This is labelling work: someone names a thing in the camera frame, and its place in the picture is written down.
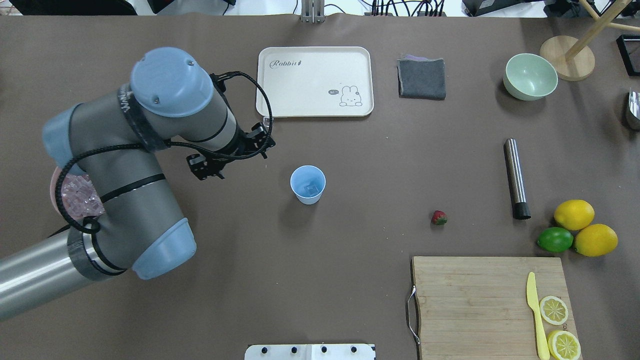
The wooden cup stand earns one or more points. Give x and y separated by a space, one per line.
571 58

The grey folded cloth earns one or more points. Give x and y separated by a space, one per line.
421 78

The green lime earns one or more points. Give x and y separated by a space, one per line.
555 239

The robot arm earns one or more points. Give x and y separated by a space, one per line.
119 208

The light blue plastic cup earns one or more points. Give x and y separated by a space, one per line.
308 183

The lemon half upper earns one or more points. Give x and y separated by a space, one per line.
564 345

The yellow lemon lower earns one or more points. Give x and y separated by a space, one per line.
595 240

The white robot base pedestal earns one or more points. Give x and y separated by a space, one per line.
311 351

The red strawberry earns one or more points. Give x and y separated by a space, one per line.
439 218

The cream rabbit tray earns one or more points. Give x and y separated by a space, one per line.
314 82

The mint green bowl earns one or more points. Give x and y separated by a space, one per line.
529 77

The pile of clear ice cubes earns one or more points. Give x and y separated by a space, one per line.
80 198

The steel muddler black tip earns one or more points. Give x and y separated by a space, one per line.
520 207

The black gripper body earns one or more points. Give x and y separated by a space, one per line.
239 146

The wooden cutting board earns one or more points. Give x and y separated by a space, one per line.
475 307

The yellow lemon upper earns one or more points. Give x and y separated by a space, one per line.
574 214

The yellow lemon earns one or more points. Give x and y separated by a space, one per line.
574 214
595 240

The yellow plastic knife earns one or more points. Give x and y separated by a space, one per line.
541 345

